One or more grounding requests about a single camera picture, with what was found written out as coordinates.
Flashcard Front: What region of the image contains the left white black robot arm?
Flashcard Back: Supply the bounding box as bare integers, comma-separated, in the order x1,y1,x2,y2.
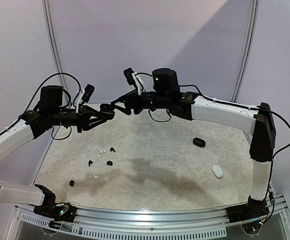
0,85,114,217

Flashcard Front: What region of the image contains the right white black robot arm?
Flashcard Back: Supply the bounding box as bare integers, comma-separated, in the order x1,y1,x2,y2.
111,68,276,218

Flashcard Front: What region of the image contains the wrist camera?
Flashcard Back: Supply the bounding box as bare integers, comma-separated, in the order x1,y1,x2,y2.
73,84,95,113
123,68,145,96

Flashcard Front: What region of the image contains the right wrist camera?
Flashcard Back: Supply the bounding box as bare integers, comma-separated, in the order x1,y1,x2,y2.
123,68,145,96

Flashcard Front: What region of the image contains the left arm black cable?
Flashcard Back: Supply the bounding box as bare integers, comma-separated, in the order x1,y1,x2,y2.
0,72,82,148

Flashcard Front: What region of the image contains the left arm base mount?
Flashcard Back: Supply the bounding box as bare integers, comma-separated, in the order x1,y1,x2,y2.
33,184,77,223

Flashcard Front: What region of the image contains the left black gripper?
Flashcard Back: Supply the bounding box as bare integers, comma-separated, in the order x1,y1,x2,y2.
49,103,107,132

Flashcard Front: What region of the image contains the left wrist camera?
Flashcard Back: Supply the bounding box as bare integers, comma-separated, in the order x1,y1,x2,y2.
73,84,95,113

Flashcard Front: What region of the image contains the aluminium front rail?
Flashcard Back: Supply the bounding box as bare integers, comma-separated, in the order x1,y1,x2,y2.
8,194,290,240

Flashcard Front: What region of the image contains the black earbud bottom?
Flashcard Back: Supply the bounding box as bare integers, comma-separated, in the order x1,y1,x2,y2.
69,180,75,187

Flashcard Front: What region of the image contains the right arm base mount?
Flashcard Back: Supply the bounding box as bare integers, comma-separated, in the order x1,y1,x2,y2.
226,195,276,223

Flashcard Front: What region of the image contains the white earbud charging case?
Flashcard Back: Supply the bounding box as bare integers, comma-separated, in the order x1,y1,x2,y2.
212,164,224,179

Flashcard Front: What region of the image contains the black earbud charging case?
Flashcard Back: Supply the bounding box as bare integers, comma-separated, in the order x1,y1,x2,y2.
99,103,115,115

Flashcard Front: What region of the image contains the right aluminium frame post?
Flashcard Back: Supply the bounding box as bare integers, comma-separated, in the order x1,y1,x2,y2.
231,0,260,103

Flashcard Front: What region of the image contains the aluminium frame post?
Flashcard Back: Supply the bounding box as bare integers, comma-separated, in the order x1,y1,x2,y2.
231,0,260,103
41,0,72,101

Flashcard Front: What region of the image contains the left aluminium frame post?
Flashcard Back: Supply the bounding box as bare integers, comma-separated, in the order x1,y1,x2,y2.
41,0,72,101

